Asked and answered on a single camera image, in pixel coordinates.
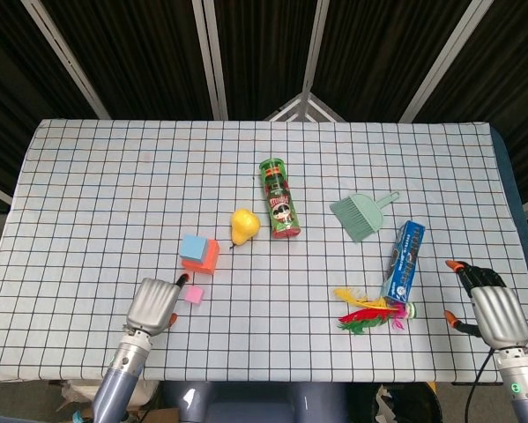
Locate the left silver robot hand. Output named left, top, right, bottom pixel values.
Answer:
left=125, top=272, right=190, bottom=338

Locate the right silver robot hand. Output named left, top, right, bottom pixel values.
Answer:
left=443, top=259, right=528, bottom=352

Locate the blue foam cube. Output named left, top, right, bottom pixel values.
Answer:
left=177, top=234, right=208, bottom=263

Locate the mint green hand brush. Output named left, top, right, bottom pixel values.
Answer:
left=330, top=189, right=401, bottom=244

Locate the large orange foam cube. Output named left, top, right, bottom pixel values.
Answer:
left=181, top=237, right=221, bottom=277

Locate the white plastic bag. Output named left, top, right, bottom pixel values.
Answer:
left=64, top=381, right=159, bottom=406

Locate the brown cardboard box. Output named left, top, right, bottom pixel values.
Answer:
left=56, top=404, right=179, bottom=423

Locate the long blue cardboard box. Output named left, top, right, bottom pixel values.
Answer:
left=380, top=219, right=426, bottom=306

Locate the yellow toy pear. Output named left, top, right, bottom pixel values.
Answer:
left=229, top=207, right=262, bottom=250

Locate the black bag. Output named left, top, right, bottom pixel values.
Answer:
left=373, top=382, right=441, bottom=423

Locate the white grid-pattern tablecloth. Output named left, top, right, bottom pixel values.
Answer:
left=0, top=118, right=528, bottom=384

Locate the grey-blue robot torso base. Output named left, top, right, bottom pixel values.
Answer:
left=160, top=381, right=348, bottom=423

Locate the colourful feather shuttlecock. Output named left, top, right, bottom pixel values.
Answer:
left=333, top=286, right=419, bottom=336

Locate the green Pringles chips can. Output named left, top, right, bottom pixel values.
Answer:
left=258, top=157, right=301, bottom=241

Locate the black curtain panel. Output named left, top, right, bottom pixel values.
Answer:
left=212, top=0, right=320, bottom=121
left=38, top=0, right=214, bottom=121
left=0, top=0, right=101, bottom=212
left=309, top=0, right=485, bottom=122
left=413, top=0, right=528, bottom=204

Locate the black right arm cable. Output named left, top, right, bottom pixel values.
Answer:
left=464, top=347, right=496, bottom=423

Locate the white triangular frame foot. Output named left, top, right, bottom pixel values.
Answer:
left=263, top=91, right=346, bottom=122

